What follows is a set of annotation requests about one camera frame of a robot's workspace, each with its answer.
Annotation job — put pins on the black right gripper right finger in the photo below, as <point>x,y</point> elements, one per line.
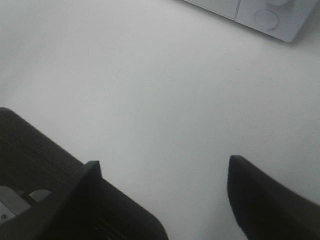
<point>264,209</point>

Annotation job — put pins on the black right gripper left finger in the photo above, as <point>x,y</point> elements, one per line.
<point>69,213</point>

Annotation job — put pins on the round white door button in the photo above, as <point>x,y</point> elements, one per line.
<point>266,19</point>

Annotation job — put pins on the white microwave door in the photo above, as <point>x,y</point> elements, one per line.
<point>225,8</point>

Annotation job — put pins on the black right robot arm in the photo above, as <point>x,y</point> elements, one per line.
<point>47,194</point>

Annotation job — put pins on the white microwave oven body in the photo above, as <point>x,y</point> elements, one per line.
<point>281,19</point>

